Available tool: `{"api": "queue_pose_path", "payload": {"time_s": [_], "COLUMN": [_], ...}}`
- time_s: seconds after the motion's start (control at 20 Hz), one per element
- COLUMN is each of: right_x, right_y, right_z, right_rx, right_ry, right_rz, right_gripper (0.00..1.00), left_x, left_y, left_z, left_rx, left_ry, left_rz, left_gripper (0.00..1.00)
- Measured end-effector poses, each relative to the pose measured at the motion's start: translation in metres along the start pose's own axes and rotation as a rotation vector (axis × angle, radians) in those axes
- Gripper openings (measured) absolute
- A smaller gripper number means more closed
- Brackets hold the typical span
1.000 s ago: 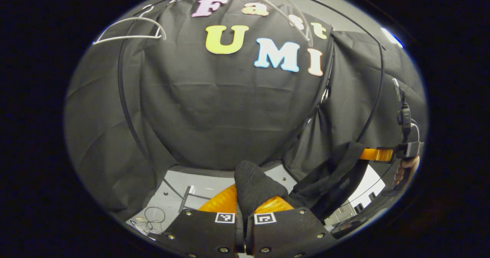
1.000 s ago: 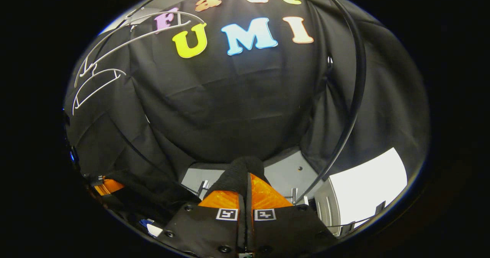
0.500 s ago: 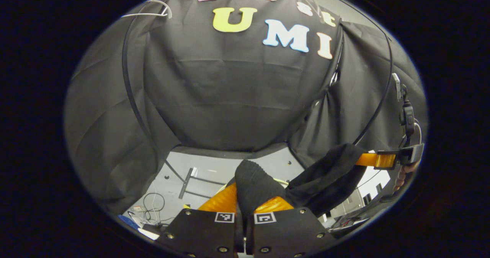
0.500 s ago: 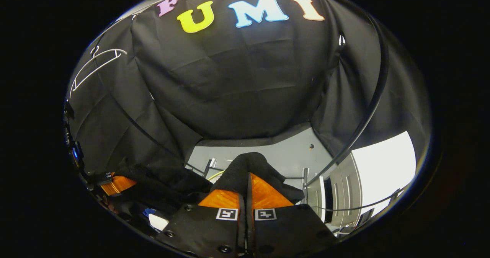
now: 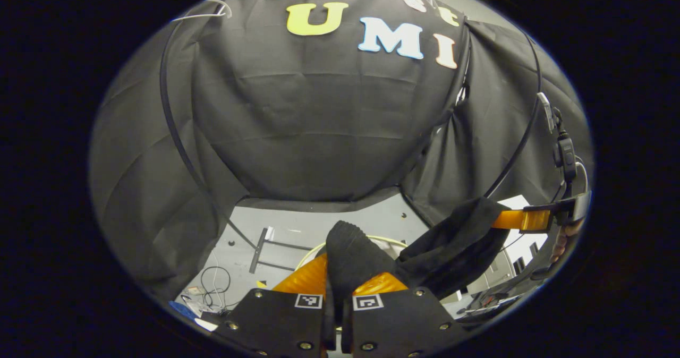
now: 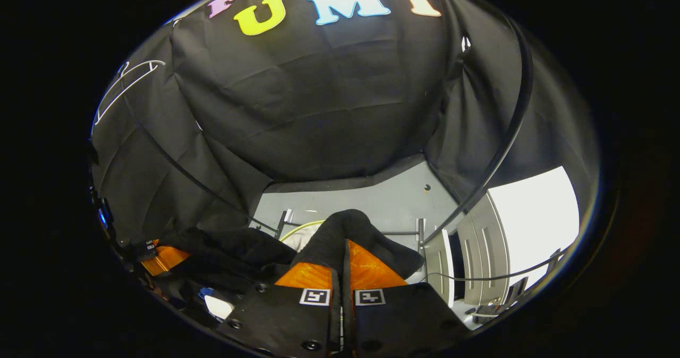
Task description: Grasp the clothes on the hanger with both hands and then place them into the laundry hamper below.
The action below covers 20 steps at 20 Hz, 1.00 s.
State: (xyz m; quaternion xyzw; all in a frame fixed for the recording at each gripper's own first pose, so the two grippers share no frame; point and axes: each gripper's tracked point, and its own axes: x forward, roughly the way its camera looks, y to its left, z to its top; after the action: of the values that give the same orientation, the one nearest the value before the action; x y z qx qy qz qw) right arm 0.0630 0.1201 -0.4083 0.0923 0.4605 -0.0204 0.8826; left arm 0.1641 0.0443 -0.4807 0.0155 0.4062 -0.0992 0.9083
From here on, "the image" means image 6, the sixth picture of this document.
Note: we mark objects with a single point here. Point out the black backdrop cloth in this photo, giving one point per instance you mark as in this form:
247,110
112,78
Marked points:
319,108

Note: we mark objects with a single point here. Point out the black knit garment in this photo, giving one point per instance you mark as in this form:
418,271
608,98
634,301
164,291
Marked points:
239,252

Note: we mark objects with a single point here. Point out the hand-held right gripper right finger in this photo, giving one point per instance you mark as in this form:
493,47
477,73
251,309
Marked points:
404,321

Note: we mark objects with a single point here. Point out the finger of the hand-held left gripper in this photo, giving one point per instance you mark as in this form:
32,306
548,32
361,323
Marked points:
167,260

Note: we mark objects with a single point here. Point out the white laundry hamper yellow rim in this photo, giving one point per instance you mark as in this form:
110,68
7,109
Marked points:
303,236

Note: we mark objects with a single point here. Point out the empty white clothes hanger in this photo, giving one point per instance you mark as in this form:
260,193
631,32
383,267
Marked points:
127,84

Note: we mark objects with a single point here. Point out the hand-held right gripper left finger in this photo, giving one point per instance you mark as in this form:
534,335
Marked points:
287,321

